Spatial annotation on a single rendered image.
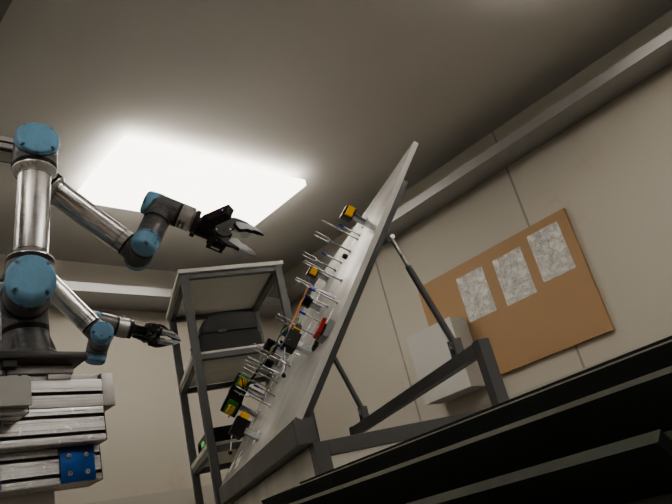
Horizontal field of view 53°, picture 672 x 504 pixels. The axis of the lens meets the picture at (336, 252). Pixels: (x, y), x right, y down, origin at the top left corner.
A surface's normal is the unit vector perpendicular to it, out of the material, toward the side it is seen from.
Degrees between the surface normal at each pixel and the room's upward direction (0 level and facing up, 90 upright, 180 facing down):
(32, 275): 98
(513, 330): 90
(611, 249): 90
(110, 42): 180
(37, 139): 82
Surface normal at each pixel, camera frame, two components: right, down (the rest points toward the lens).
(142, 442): 0.66, -0.44
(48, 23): 0.23, 0.89
